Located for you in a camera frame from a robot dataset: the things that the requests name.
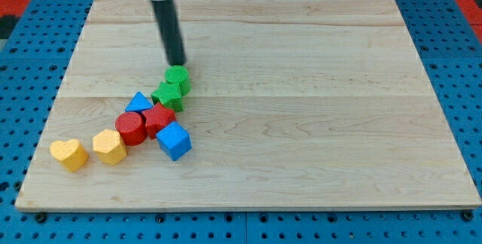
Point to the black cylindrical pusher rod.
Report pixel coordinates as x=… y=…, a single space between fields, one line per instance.
x=170 y=33

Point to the green cylinder block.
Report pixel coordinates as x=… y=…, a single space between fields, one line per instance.
x=179 y=75

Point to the blue triangle block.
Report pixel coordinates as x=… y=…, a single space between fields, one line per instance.
x=138 y=103

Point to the green star block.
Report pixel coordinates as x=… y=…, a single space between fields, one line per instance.
x=169 y=96

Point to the red star block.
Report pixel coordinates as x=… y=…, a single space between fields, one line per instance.
x=157 y=118

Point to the red cylinder block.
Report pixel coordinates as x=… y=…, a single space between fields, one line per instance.
x=131 y=127

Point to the blue cube block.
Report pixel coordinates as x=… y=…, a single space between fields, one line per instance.
x=174 y=141

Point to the yellow hexagon block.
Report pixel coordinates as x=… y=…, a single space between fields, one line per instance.
x=109 y=147

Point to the light wooden board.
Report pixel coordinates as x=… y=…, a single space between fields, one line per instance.
x=295 y=105

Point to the yellow heart block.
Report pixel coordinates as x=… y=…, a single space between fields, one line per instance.
x=70 y=154

